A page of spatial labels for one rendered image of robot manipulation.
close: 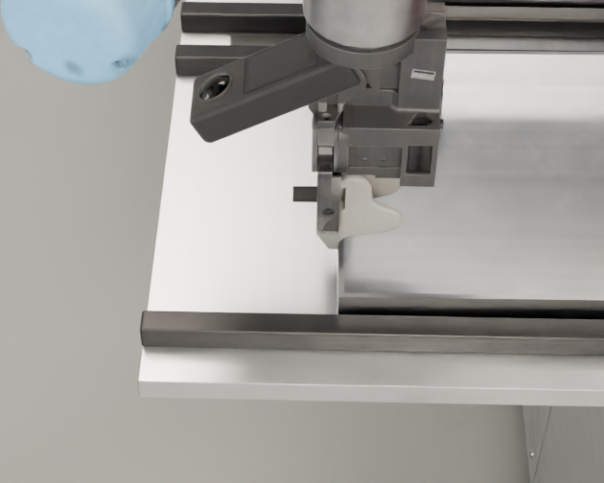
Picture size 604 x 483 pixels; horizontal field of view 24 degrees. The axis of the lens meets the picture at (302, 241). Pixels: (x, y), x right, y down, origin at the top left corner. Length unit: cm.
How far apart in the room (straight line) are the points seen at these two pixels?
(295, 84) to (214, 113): 6
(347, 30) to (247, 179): 29
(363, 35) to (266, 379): 27
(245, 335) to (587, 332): 24
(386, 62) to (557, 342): 25
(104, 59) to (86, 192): 162
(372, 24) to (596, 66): 39
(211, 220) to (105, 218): 122
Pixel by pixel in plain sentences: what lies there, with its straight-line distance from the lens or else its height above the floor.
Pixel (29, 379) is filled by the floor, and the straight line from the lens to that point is 209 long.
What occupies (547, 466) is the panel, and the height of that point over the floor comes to 23.
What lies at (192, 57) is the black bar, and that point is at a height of 90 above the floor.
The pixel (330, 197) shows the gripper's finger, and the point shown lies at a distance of 91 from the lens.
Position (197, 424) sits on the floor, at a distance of 201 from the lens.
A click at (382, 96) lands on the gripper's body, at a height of 106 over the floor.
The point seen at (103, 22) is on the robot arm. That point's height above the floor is 123.
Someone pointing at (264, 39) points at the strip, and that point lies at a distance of 121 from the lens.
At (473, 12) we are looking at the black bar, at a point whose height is 90.
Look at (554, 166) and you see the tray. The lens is 111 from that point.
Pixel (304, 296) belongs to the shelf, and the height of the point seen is 88.
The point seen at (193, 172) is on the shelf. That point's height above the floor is 88.
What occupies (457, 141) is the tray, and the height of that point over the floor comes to 88.
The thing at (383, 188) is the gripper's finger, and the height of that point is 95.
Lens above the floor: 166
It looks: 49 degrees down
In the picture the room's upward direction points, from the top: straight up
